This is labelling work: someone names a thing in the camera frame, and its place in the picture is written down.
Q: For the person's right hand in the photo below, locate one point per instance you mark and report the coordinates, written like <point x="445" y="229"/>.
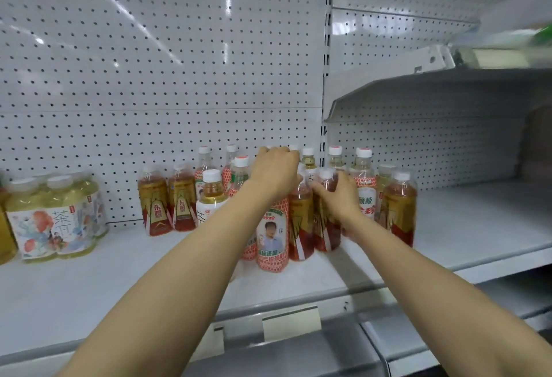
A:
<point x="345" y="206"/>

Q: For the low white metal shelf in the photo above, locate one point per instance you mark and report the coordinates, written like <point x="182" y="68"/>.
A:
<point x="431" y="333"/>

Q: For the tilted white metal shelf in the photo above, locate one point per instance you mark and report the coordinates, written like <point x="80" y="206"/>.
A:
<point x="431" y="87"/>

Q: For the clear price tag holder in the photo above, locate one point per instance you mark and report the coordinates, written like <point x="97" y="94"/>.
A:
<point x="207" y="342"/>
<point x="291" y="323"/>

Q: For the slotted white shelf upright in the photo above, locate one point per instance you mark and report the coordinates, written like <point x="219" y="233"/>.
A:
<point x="327" y="23"/>

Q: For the checkered bottle with portrait label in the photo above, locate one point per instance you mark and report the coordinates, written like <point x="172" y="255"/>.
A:
<point x="271" y="238"/>

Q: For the clear green tea bottle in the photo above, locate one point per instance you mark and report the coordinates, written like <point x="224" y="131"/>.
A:
<point x="230" y="154"/>
<point x="335" y="159"/>
<point x="308" y="159"/>

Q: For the white label yellow tea bottle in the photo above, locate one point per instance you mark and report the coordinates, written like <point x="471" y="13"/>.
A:
<point x="210" y="200"/>

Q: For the wide white metal shelf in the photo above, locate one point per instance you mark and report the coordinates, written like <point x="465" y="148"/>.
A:
<point x="86" y="294"/>

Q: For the white shelf bracket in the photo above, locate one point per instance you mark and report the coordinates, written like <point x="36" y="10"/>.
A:
<point x="431" y="58"/>

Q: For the person's left thumb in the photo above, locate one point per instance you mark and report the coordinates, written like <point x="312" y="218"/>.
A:
<point x="299" y="181"/>

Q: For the white metal shelf board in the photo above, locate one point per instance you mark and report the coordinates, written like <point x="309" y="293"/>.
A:
<point x="474" y="225"/>

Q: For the person's right fingers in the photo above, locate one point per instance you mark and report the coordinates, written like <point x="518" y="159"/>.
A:
<point x="328" y="189"/>

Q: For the red tea bottle gold label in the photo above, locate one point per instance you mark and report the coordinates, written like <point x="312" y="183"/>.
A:
<point x="384" y="182"/>
<point x="400" y="213"/>
<point x="300" y="230"/>
<point x="182" y="202"/>
<point x="153" y="206"/>
<point x="324" y="228"/>

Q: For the white pegboard back panel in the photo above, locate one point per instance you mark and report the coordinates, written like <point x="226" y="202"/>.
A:
<point x="409" y="143"/>
<point x="129" y="66"/>

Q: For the shrink-wrapped green tea multipack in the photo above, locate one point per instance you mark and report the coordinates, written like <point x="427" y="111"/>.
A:
<point x="6" y="230"/>
<point x="56" y="221"/>

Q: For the person's left forearm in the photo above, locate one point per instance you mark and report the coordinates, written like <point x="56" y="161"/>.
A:
<point x="185" y="277"/>

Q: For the person's right forearm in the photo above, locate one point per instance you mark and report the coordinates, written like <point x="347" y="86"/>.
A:
<point x="431" y="303"/>

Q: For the person's left hand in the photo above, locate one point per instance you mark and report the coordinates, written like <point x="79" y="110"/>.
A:
<point x="274" y="174"/>

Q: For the blurred green packet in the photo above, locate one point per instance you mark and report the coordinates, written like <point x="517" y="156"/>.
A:
<point x="544" y="35"/>

